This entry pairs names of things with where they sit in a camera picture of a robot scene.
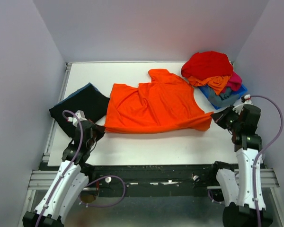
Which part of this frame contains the magenta t shirt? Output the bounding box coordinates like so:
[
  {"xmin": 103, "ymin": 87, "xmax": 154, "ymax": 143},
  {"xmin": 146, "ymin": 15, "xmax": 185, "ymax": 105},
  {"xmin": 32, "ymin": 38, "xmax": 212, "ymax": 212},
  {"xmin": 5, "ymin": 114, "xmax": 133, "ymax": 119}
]
[{"xmin": 226, "ymin": 72, "xmax": 242, "ymax": 91}]

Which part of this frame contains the aluminium extrusion left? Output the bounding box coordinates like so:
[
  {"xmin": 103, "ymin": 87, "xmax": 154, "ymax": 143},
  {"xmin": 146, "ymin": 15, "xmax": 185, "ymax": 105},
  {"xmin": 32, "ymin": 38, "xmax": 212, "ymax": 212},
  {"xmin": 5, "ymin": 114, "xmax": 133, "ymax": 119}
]
[{"xmin": 28, "ymin": 171, "xmax": 57, "ymax": 190}]

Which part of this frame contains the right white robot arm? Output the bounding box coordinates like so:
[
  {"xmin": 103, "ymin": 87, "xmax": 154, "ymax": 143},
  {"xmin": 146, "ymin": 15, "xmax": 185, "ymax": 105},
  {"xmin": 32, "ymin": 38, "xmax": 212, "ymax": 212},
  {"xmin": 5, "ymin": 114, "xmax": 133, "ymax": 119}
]
[{"xmin": 208, "ymin": 104, "xmax": 273, "ymax": 227}]

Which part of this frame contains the aluminium extrusion right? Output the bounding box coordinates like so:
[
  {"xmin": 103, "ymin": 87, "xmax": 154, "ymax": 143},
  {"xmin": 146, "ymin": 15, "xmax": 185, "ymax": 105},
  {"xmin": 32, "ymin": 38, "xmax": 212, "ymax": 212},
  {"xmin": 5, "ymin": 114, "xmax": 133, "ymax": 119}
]
[{"xmin": 207, "ymin": 168, "xmax": 279, "ymax": 190}]

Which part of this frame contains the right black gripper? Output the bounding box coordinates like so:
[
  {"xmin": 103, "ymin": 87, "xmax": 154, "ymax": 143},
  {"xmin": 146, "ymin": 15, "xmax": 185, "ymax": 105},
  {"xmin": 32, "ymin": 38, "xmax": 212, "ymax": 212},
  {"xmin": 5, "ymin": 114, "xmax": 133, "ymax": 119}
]
[{"xmin": 211, "ymin": 104, "xmax": 242, "ymax": 131}]

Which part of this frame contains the grey t shirt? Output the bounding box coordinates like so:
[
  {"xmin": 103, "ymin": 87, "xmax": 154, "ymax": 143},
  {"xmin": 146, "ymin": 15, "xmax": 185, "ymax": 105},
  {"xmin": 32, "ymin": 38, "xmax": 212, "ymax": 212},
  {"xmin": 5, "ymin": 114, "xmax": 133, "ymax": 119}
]
[{"xmin": 207, "ymin": 87, "xmax": 237, "ymax": 107}]

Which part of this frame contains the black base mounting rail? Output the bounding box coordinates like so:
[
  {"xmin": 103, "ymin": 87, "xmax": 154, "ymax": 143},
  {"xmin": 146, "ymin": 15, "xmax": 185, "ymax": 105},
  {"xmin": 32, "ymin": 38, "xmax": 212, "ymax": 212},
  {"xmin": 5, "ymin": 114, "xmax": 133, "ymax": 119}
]
[{"xmin": 82, "ymin": 164, "xmax": 223, "ymax": 201}]

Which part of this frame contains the blue plastic bin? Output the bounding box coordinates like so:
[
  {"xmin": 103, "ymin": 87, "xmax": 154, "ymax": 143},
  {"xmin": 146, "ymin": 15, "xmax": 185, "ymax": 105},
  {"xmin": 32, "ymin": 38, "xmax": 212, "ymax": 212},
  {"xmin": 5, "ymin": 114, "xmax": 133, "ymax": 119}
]
[{"xmin": 199, "ymin": 85, "xmax": 248, "ymax": 110}]

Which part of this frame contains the aluminium extrusion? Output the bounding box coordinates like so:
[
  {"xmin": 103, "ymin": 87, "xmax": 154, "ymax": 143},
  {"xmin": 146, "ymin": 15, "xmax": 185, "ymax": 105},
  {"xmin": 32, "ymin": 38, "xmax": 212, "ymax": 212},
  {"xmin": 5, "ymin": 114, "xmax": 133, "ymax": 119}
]
[
  {"xmin": 28, "ymin": 171, "xmax": 57, "ymax": 190},
  {"xmin": 207, "ymin": 168, "xmax": 279, "ymax": 190}
]

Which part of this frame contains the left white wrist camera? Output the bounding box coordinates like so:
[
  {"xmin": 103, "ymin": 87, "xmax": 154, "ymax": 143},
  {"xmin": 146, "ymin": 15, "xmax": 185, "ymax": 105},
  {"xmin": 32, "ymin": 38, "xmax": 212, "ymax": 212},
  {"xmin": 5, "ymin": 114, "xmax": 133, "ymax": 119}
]
[{"xmin": 67, "ymin": 110, "xmax": 87, "ymax": 127}]

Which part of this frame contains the black t shirt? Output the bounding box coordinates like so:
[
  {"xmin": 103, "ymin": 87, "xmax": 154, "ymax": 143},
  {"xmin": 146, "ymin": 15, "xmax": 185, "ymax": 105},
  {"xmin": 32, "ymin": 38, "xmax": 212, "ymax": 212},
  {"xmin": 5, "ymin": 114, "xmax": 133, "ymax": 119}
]
[{"xmin": 49, "ymin": 95, "xmax": 110, "ymax": 138}]

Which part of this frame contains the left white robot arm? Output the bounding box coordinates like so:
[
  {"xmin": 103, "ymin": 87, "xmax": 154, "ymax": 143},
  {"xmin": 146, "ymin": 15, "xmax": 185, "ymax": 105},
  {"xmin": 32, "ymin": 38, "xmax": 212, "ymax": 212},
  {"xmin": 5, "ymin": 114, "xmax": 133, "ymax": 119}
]
[{"xmin": 22, "ymin": 119, "xmax": 105, "ymax": 227}]

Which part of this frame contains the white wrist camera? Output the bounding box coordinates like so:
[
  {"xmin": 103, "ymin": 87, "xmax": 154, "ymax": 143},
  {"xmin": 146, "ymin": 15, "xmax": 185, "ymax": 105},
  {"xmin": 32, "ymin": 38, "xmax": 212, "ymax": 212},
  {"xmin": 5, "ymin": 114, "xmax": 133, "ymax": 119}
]
[
  {"xmin": 67, "ymin": 110, "xmax": 87, "ymax": 127},
  {"xmin": 232, "ymin": 94, "xmax": 253, "ymax": 114}
]

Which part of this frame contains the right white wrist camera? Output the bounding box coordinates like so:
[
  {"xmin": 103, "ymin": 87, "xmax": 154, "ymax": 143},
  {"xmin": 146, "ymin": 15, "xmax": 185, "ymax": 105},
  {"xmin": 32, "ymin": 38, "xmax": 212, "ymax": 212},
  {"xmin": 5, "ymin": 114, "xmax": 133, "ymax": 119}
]
[{"xmin": 232, "ymin": 94, "xmax": 253, "ymax": 114}]

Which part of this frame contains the red t shirt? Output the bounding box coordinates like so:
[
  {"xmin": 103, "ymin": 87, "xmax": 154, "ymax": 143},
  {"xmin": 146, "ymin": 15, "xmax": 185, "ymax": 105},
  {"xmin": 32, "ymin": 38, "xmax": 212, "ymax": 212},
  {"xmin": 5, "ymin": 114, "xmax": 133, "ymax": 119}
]
[{"xmin": 181, "ymin": 51, "xmax": 233, "ymax": 80}]

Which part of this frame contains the blue folded t shirt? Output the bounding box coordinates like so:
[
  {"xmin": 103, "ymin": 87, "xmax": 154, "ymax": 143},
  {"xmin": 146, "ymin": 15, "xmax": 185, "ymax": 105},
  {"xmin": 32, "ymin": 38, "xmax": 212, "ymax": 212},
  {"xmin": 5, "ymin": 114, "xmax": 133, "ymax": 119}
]
[{"xmin": 53, "ymin": 83, "xmax": 105, "ymax": 111}]

